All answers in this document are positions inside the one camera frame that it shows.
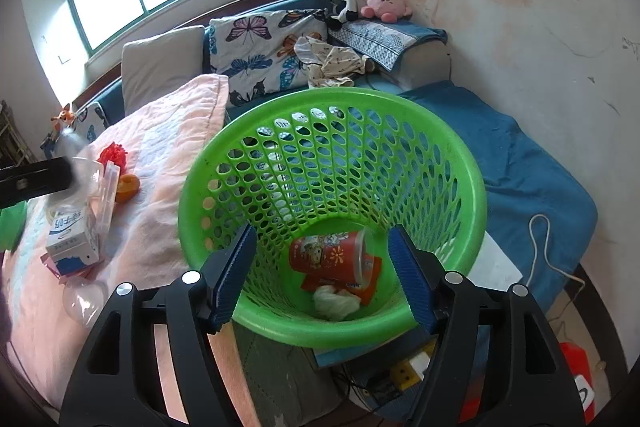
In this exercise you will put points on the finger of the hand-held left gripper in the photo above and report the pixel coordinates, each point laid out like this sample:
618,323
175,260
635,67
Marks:
45,179

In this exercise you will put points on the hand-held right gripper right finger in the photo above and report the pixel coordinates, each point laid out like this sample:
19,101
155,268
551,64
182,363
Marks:
407,282

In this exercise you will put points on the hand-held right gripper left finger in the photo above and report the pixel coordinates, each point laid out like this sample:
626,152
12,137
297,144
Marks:
232,279

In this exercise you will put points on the red foam fruit net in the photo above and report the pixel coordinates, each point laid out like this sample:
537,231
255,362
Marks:
114,154

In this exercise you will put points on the orange peel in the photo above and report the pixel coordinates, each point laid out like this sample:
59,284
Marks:
127,188

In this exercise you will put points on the green plastic basket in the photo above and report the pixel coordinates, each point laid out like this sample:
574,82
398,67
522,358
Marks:
450,167

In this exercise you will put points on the orange snack wrapper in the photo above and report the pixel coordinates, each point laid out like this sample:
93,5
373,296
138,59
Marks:
372,279

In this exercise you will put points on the metal rack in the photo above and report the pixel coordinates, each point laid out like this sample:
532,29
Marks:
12,137

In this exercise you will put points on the green object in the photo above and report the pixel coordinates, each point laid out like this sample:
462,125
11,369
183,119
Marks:
12,227

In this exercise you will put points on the white and blue milk carton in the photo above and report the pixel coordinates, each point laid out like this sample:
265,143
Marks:
70,232

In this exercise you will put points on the clear plastic box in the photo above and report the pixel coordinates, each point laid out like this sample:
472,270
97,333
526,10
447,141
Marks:
107,197

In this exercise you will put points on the orange fox plush toy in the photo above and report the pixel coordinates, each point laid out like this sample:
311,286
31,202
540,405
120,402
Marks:
62,117

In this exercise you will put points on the crumpled white tissue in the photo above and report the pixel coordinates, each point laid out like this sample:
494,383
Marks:
335,302

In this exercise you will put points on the small butterfly print pillow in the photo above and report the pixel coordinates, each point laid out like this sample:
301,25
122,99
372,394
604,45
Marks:
94,122

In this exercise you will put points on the yellow power strip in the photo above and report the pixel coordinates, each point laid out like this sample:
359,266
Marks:
407,369

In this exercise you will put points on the red paper cup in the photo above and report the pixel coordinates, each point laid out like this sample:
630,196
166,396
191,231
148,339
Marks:
320,254

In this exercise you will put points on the white paper sheet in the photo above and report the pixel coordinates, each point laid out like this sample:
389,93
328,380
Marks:
497,264

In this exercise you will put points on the grey floor mat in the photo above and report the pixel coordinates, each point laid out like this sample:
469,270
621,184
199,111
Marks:
280,372

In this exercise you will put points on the pink blanket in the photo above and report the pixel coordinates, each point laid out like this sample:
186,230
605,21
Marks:
165,157

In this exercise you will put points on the clear plastic bottle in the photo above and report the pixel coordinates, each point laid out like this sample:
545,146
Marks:
85,302

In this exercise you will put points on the blue bed sheet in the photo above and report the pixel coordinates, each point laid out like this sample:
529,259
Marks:
525,167

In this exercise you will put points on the red and white box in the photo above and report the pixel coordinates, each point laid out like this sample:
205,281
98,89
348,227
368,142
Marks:
575,382

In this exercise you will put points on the grey bolster pillow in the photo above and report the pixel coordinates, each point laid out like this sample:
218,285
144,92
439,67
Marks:
425,64

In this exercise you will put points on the large butterfly print pillow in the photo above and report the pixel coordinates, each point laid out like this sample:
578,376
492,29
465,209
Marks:
260,52

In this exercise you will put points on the patterned beige clothing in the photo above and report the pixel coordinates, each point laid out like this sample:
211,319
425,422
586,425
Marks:
335,62

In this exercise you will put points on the blue and white patterned towel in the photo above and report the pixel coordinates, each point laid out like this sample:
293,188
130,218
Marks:
385,39

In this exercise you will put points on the pink round plush toy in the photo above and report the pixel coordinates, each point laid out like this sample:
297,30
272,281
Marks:
385,4

